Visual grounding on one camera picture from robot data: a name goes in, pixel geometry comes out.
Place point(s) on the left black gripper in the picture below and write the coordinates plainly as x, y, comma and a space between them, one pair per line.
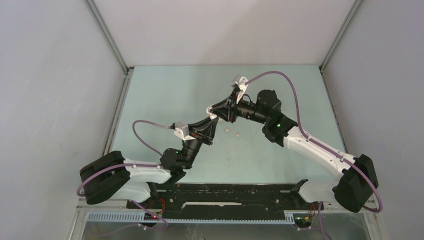
204, 130

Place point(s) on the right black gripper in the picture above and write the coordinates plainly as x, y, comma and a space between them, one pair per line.
228, 109

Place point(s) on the white earbud charging case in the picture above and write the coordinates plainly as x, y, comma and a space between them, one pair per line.
211, 115

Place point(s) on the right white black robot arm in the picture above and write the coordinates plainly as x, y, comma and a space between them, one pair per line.
354, 177

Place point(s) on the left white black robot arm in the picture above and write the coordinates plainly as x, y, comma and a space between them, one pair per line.
113, 176

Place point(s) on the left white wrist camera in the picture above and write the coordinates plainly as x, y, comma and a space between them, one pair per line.
181, 130

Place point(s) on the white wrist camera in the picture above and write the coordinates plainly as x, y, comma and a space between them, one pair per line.
240, 83
181, 130

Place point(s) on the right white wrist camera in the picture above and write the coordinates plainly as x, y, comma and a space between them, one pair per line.
240, 83

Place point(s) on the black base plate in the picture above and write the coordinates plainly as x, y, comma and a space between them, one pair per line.
221, 201

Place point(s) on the white slotted cable duct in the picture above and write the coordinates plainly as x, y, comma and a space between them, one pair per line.
143, 217

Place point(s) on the aluminium frame rail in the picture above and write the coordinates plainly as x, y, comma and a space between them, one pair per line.
299, 205

